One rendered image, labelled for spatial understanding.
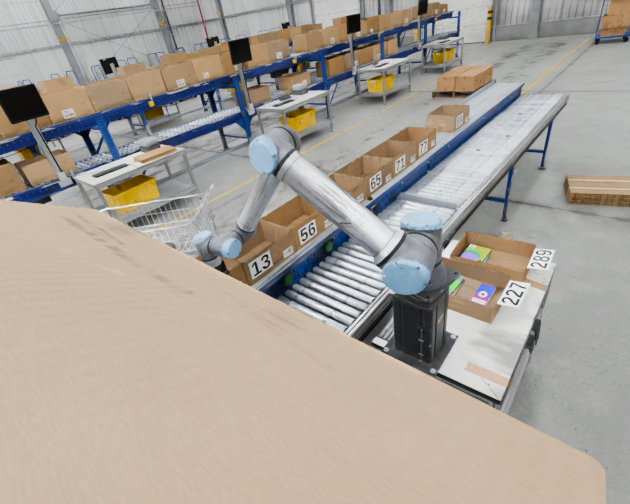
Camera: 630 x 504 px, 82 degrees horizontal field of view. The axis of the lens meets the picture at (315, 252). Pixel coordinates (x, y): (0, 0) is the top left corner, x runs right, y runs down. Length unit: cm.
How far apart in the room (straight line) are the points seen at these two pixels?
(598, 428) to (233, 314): 257
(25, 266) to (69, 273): 2
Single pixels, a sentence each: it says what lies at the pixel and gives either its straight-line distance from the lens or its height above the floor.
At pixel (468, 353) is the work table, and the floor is 75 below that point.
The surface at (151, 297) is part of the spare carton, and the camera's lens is 17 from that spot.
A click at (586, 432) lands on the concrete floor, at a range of 263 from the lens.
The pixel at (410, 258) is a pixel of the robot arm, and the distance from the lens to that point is 117.
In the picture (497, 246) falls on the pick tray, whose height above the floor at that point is 79.
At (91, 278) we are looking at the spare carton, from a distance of 18.
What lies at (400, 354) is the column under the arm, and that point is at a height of 76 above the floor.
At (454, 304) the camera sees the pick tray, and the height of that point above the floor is 80.
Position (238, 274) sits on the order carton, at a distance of 199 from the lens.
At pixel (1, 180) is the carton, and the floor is 99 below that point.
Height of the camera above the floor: 210
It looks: 34 degrees down
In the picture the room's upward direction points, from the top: 10 degrees counter-clockwise
